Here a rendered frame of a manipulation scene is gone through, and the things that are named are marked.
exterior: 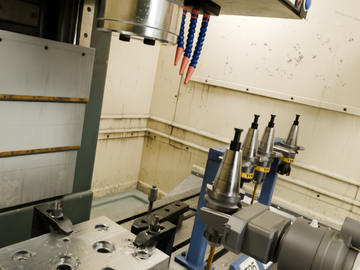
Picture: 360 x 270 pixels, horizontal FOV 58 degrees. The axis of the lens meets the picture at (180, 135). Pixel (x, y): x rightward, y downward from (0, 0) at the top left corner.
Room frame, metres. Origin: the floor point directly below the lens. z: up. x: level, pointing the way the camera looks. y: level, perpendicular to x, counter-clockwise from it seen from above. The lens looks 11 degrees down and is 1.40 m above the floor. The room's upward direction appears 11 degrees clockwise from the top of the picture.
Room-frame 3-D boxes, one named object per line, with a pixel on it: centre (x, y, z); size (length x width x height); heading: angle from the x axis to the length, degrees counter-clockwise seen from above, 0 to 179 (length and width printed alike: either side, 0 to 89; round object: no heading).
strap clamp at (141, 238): (0.73, 0.01, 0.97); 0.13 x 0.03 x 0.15; 145
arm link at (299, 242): (0.45, -0.17, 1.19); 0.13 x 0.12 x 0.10; 145
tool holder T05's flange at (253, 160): (0.80, -0.18, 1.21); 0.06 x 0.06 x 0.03
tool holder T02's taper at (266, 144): (0.89, -0.24, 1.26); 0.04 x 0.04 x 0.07
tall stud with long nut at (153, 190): (0.98, 0.05, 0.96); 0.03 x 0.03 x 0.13
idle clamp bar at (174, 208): (0.93, 0.01, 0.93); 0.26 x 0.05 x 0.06; 150
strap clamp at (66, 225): (0.72, 0.26, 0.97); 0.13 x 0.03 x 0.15; 55
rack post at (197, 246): (0.79, -0.10, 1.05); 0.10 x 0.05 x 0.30; 55
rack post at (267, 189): (1.15, -0.36, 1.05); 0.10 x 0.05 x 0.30; 55
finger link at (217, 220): (0.47, -0.08, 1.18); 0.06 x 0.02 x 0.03; 55
